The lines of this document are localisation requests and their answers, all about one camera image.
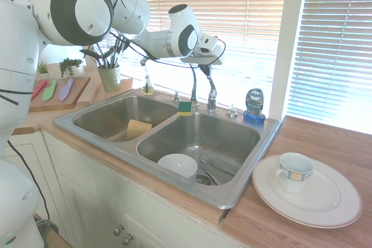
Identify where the blue Dawn dish soap bottle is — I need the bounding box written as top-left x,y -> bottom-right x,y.
242,87 -> 267,125

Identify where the narrow beige window blind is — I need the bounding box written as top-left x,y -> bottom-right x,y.
286,0 -> 372,136

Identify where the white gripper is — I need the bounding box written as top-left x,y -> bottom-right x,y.
180,33 -> 225,77

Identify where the red gripper cable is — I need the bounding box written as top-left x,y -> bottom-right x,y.
215,35 -> 227,59

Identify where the slotted sink drain strainer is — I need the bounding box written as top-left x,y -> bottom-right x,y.
195,172 -> 219,186

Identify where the wooden cutting board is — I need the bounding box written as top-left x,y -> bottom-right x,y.
28,76 -> 91,113

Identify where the yellow green scrub sponge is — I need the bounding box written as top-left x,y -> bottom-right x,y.
177,101 -> 194,117

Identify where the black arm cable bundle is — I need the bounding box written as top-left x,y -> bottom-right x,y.
109,28 -> 201,70

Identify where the white patterned tea cup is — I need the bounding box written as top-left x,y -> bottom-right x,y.
274,152 -> 315,195

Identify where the black floor cable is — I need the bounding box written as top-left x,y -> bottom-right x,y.
6,139 -> 52,223

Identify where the wide beige window blind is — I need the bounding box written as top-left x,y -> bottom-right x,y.
87,0 -> 289,110

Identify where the white kitchen cabinet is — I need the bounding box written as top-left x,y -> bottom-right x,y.
0,128 -> 242,248

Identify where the plant in green ribbed pot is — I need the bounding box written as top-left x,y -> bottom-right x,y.
78,34 -> 130,93

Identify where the white ceramic bowl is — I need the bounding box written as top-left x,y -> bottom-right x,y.
157,153 -> 199,179

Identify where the clear glass soap dispenser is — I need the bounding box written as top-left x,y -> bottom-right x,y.
140,57 -> 157,96

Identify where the silver table knife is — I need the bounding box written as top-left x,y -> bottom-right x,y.
199,163 -> 235,178

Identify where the stainless steel double sink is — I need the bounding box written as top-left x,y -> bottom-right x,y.
52,87 -> 282,210

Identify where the trailing succulent in white pot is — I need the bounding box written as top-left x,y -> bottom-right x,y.
59,57 -> 85,79

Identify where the white gold-rimmed dinner plate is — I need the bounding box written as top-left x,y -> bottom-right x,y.
251,154 -> 363,229

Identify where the red plastic knife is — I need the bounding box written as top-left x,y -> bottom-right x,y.
31,79 -> 49,100

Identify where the dark gooseneck faucet spout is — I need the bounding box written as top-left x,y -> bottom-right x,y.
189,64 -> 201,107

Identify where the spiky succulent in white pot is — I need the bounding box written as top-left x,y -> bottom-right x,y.
36,60 -> 51,81

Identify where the green plastic knife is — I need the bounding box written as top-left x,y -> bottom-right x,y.
42,79 -> 58,103

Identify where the purple plastic knife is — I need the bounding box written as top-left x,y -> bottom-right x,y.
59,78 -> 74,103

